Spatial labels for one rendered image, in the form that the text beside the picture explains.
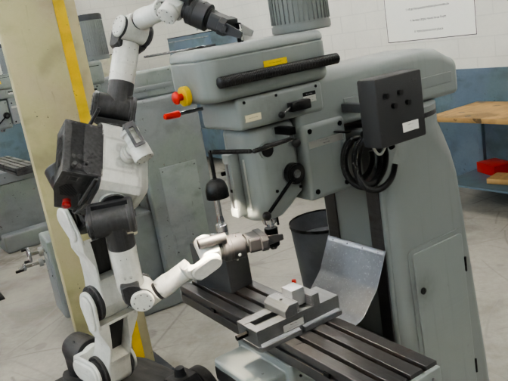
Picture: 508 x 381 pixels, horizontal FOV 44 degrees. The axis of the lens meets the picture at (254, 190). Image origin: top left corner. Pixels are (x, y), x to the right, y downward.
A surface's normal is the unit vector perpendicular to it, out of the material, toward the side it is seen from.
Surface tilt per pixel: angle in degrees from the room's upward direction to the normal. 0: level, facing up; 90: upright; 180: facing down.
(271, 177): 90
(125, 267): 99
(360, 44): 90
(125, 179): 57
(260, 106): 90
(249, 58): 90
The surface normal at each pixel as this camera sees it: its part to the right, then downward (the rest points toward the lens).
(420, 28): -0.82, 0.27
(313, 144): 0.55, 0.12
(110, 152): 0.50, -0.46
